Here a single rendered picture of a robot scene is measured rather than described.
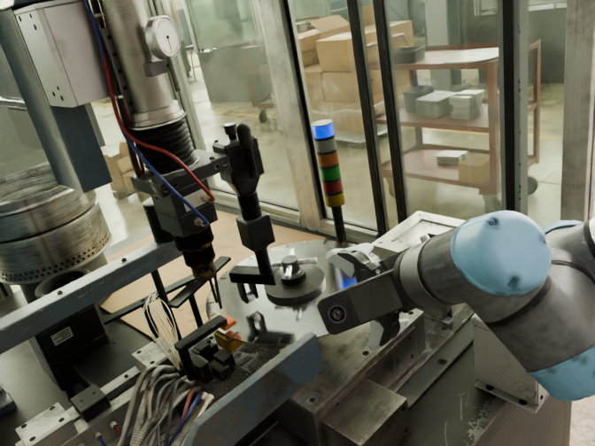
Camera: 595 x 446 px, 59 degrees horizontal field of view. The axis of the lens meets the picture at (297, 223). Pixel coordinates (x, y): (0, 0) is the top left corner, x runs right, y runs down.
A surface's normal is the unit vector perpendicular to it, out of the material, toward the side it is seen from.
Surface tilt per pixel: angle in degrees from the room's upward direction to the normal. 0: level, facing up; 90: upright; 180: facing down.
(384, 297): 64
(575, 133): 90
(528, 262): 56
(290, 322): 0
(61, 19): 90
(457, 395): 0
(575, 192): 90
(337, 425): 0
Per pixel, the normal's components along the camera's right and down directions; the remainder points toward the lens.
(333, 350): -0.18, -0.89
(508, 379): -0.71, 0.42
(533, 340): -0.34, 0.32
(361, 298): -0.19, 0.00
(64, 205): 0.80, 0.12
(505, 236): 0.29, -0.25
